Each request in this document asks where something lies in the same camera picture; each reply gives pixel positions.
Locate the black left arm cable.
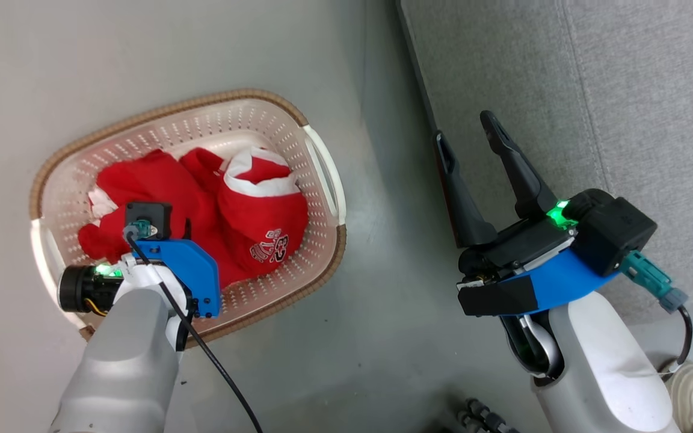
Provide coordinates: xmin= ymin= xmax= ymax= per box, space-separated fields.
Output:
xmin=123 ymin=224 xmax=264 ymax=433

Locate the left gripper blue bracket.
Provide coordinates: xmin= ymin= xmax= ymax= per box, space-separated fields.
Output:
xmin=58 ymin=239 xmax=221 ymax=319

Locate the red garment with white trim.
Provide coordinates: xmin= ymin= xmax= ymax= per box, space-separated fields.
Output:
xmin=78 ymin=146 xmax=310 ymax=290

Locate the white perforated laundry basket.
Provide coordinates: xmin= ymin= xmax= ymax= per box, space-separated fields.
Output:
xmin=29 ymin=89 xmax=348 ymax=342

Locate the grey fabric sofa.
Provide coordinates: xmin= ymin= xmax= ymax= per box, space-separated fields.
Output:
xmin=396 ymin=0 xmax=693 ymax=313

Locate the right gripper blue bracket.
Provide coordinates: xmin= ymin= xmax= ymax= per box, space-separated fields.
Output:
xmin=433 ymin=110 xmax=622 ymax=318

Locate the black ribbed cable bundle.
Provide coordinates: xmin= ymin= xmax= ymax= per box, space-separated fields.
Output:
xmin=454 ymin=397 xmax=522 ymax=433

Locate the teal plug black cable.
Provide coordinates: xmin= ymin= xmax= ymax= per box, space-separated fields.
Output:
xmin=620 ymin=251 xmax=693 ymax=377

